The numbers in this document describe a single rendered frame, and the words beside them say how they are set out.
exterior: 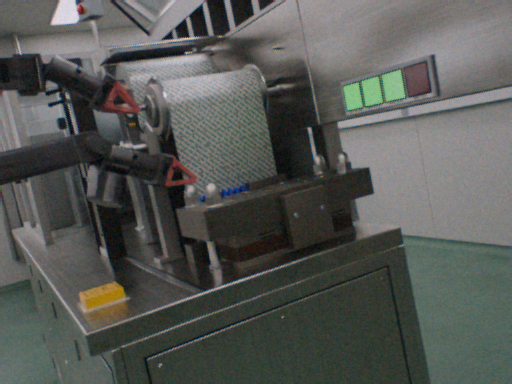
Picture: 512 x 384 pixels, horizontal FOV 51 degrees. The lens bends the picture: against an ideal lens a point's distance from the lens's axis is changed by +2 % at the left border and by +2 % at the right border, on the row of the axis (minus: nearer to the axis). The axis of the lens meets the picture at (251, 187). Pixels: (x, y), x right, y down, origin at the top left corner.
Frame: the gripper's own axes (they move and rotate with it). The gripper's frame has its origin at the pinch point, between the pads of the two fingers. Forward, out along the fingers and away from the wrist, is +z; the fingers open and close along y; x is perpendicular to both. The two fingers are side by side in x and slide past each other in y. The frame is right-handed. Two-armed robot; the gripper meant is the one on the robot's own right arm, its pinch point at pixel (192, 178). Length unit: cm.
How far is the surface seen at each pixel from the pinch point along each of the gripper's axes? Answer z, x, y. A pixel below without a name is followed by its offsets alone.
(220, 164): 5.9, 4.8, 0.3
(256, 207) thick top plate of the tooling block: 7.1, -4.3, 20.0
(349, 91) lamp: 21.2, 23.4, 23.1
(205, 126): 0.3, 12.3, 0.3
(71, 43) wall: 15, 176, -558
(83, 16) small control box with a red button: -24, 47, -61
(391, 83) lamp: 21.4, 22.9, 35.6
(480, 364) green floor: 162, -42, -49
